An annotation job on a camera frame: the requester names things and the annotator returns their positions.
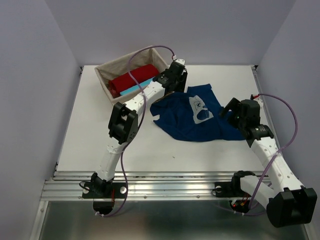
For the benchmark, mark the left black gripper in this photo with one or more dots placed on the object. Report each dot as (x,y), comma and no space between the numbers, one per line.
(179,87)

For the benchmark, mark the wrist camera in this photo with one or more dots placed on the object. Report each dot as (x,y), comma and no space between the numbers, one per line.
(180,61)
(258,99)

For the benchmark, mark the dark blue t shirt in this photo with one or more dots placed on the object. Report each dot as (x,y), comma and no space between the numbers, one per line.
(193,116)

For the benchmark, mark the rolled light blue t shirt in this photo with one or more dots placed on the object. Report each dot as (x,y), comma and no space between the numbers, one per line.
(136,87)

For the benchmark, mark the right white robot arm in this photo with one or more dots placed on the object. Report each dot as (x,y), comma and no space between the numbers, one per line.
(284,197)

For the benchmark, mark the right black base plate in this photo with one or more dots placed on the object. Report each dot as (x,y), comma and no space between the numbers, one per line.
(228,189)

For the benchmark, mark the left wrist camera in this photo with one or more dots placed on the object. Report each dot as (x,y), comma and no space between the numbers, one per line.
(180,61)

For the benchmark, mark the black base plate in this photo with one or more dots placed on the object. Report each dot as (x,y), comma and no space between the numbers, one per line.
(115,190)
(228,189)

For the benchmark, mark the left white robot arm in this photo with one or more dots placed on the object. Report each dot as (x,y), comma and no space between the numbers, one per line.
(123,124)

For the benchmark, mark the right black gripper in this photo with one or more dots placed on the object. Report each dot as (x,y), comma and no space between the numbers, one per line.
(233,104)

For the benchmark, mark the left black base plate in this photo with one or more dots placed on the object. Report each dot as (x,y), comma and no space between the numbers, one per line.
(115,190)

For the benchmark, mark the aluminium rail frame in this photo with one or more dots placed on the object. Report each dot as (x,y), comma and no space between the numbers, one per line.
(157,166)

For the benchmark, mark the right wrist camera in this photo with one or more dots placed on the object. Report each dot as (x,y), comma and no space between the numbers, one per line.
(258,99)

